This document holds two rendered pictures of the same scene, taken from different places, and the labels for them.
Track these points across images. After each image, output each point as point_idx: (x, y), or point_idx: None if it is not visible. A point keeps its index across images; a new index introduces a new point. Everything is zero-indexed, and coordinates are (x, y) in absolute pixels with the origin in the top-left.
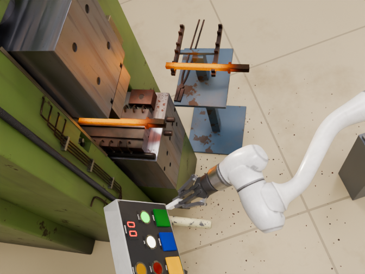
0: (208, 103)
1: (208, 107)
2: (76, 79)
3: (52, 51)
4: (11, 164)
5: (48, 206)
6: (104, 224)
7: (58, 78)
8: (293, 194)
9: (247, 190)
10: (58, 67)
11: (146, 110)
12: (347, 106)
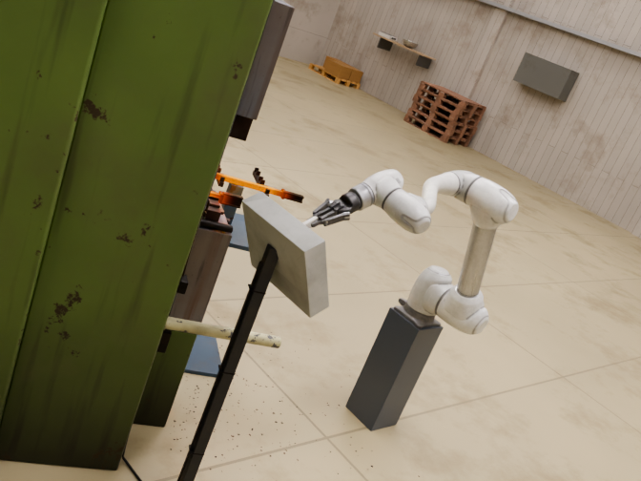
0: (239, 243)
1: (237, 248)
2: (280, 48)
3: (293, 8)
4: (245, 63)
5: (124, 218)
6: (148, 304)
7: (264, 41)
8: (429, 206)
9: (399, 191)
10: (279, 28)
11: (213, 190)
12: (440, 175)
